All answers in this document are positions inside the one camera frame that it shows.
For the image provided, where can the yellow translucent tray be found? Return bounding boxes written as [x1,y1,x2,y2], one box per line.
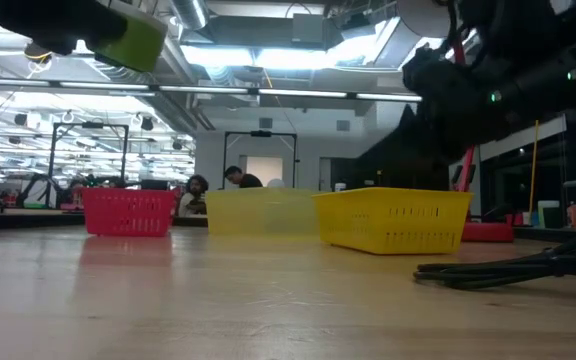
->
[205,187,322,237]

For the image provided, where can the black coiled cable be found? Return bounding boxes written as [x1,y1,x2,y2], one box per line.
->
[412,217,576,292]

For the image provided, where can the green white plug adapter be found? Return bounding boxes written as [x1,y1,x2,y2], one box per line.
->
[87,2,169,74]

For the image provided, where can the person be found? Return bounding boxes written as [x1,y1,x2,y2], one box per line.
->
[177,174,210,217]
[223,165,264,190]

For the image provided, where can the black aluminium table frame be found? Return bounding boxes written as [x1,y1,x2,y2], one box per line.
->
[0,207,576,244]

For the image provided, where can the black gantry frame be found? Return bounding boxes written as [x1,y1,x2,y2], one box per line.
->
[221,130,299,190]
[46,122,131,209]

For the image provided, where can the red plastic basket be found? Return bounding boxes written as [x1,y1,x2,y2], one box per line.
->
[81,187,177,238]

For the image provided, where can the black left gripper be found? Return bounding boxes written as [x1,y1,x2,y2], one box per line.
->
[0,0,129,56]

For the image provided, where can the yellow plastic basket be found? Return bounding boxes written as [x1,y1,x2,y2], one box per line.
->
[311,186,474,256]

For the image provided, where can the red desk lamp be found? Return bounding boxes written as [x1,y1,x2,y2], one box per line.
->
[450,27,515,244]

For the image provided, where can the yellow pole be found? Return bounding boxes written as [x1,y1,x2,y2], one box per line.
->
[527,119,540,214]

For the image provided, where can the white green container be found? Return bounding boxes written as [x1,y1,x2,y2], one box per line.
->
[537,199,562,229]

